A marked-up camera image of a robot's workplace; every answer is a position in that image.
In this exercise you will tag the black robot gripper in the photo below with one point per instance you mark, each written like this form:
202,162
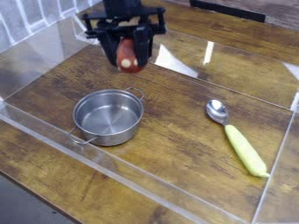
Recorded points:
126,18

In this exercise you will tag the red toy mushroom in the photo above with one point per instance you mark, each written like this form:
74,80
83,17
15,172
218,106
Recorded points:
126,57

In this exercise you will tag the small silver pot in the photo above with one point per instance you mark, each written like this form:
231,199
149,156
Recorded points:
107,116

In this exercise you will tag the black bar in background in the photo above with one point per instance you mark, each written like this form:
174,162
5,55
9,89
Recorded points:
229,10

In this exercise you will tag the clear acrylic barrier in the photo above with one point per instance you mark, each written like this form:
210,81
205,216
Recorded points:
177,174

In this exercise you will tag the spoon with yellow handle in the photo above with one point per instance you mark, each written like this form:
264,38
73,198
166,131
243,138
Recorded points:
242,146

